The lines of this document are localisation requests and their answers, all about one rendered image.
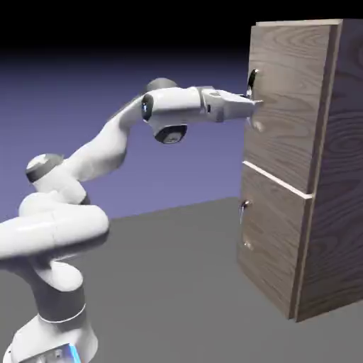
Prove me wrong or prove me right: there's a short curved metal handle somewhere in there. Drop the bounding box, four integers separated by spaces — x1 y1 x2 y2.
238 199 254 252

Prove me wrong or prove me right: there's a wooden cabinet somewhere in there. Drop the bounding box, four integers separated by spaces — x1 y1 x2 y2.
236 18 363 323

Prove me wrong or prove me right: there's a long curved metal handle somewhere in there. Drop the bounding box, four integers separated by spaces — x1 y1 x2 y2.
245 67 265 133

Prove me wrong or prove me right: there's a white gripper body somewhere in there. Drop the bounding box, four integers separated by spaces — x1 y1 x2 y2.
216 91 257 123

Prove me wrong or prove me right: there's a large wooden cabinet door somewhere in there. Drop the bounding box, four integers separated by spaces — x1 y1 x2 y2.
242 25 332 194

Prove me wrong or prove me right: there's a small wooden cabinet door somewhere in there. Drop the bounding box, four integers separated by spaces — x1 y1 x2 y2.
236 163 309 319

